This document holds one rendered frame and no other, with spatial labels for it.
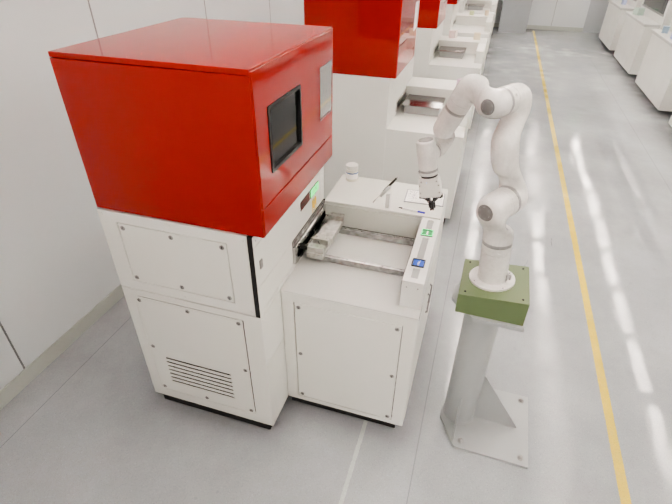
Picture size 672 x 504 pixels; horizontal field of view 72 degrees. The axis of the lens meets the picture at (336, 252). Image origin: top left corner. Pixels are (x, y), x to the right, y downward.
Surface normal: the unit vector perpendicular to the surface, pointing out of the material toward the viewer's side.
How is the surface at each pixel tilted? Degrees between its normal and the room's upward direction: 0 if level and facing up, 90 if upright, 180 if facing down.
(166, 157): 90
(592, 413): 0
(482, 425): 0
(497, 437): 0
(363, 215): 90
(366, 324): 90
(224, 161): 90
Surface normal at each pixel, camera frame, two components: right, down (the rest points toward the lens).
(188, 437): 0.01, -0.82
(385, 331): -0.30, 0.54
